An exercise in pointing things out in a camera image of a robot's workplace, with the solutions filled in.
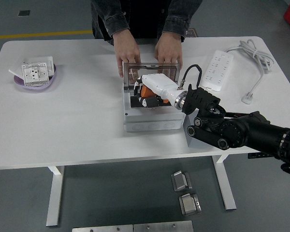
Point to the clear hinged box lid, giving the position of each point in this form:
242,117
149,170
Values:
127,73

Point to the black floor outlet cover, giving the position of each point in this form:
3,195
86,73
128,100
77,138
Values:
24,13

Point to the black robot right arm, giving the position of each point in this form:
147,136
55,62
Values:
244,130

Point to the white power strip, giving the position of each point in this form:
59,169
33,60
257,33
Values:
217,70

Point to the grey cube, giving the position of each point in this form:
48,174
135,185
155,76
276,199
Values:
192,143

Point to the grey metal plate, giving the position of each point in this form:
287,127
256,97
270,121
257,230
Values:
101,229
163,227

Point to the white printed socket panel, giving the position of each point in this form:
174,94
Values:
35,73

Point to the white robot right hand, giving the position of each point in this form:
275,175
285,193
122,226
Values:
159,83

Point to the grey electrical junction box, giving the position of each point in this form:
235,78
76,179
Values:
152,119

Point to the plain white socket panel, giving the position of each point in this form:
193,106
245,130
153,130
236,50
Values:
42,59

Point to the person's right forearm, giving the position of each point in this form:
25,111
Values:
118,26

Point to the small metal block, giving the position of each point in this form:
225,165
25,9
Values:
189,204
180,181

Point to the person's right hand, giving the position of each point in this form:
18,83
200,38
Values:
126,54

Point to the white table leg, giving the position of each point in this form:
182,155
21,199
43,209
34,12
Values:
228,193
54,193

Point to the dark floor sign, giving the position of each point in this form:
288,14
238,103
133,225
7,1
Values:
192,33

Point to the black table control panel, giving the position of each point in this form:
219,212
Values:
255,155

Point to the yellow floor tape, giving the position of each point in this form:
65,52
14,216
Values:
38,35

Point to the orange cylinder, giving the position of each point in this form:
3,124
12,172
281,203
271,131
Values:
146,93

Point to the person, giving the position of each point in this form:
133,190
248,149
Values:
145,17

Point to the person's left hand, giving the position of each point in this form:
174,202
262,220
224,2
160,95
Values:
169,53

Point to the person's left forearm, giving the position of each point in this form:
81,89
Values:
176,26

